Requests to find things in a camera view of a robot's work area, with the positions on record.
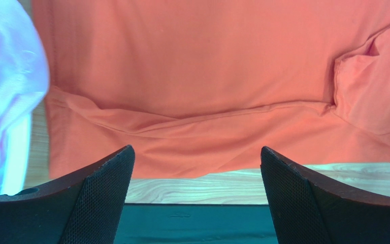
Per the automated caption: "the orange t-shirt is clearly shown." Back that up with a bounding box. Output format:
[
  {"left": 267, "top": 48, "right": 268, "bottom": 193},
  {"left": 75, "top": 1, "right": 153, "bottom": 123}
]
[{"left": 32, "top": 1, "right": 390, "bottom": 178}]

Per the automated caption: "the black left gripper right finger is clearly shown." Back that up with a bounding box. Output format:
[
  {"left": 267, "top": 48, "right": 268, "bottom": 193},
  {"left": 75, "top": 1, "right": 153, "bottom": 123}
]
[{"left": 261, "top": 146, "right": 390, "bottom": 243}]

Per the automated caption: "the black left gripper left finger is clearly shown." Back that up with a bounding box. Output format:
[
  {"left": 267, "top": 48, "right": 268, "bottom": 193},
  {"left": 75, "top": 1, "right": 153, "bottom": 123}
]
[{"left": 0, "top": 145, "right": 135, "bottom": 243}]

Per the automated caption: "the white laundry basket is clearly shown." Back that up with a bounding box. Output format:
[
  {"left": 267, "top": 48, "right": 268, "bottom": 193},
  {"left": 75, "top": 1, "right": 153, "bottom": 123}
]
[{"left": 0, "top": 113, "right": 33, "bottom": 196}]

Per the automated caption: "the pink t-shirt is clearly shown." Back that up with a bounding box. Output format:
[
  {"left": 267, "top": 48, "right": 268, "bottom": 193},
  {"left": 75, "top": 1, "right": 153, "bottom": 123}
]
[{"left": 0, "top": 0, "right": 50, "bottom": 160}]

